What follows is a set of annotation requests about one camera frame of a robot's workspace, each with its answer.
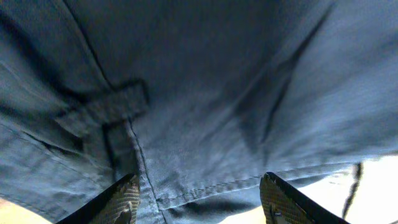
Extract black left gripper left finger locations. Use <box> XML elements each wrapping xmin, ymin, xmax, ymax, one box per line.
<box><xmin>57</xmin><ymin>174</ymin><xmax>140</xmax><ymax>224</ymax></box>

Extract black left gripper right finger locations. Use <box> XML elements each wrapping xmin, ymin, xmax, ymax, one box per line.
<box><xmin>259</xmin><ymin>172</ymin><xmax>348</xmax><ymax>224</ymax></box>

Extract navy blue shorts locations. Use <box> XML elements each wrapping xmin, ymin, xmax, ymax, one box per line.
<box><xmin>1</xmin><ymin>0</ymin><xmax>397</xmax><ymax>223</ymax></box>

